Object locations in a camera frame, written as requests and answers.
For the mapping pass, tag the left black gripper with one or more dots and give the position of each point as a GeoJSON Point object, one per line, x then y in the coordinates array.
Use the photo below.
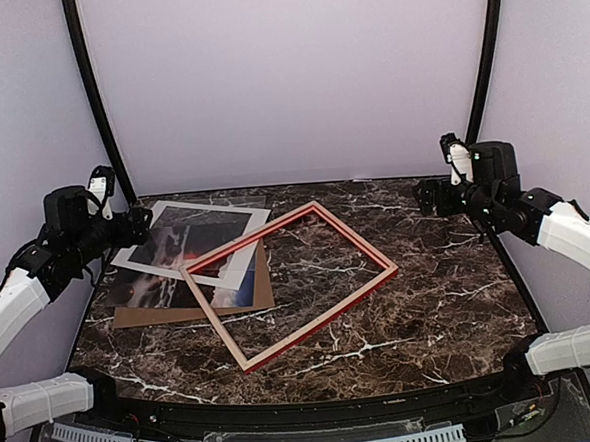
{"type": "Point", "coordinates": [139, 228]}

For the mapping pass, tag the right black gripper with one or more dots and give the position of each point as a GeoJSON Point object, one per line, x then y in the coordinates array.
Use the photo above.
{"type": "Point", "coordinates": [444, 207]}

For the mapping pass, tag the clear acrylic sheet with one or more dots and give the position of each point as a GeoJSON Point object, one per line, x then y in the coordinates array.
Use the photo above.
{"type": "Point", "coordinates": [192, 206]}

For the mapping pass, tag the white photo mat board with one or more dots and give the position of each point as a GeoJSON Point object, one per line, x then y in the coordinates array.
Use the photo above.
{"type": "Point", "coordinates": [180, 232]}

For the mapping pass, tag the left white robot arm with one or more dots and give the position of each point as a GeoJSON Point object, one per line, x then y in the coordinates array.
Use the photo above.
{"type": "Point", "coordinates": [79, 228]}

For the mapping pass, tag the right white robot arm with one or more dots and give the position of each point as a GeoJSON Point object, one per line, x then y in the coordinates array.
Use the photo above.
{"type": "Point", "coordinates": [485, 186]}

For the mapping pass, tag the landscape photo print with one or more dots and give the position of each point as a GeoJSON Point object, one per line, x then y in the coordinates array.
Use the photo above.
{"type": "Point", "coordinates": [142, 290]}

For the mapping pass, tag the brown cardboard backing board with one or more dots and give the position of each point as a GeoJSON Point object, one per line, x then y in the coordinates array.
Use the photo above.
{"type": "Point", "coordinates": [138, 317]}

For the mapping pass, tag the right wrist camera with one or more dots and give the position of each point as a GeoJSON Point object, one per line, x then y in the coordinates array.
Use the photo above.
{"type": "Point", "coordinates": [458, 157]}

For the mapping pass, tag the black front rail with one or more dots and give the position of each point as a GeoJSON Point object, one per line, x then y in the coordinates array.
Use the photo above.
{"type": "Point", "coordinates": [466, 399]}

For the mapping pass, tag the right black corner post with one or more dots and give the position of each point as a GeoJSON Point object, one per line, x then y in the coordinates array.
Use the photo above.
{"type": "Point", "coordinates": [483, 80]}

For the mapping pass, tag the black corner post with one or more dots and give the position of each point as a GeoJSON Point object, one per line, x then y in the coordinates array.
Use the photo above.
{"type": "Point", "coordinates": [483, 80]}
{"type": "Point", "coordinates": [93, 94]}

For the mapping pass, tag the left black corner post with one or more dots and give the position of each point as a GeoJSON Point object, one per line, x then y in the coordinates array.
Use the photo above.
{"type": "Point", "coordinates": [93, 94]}

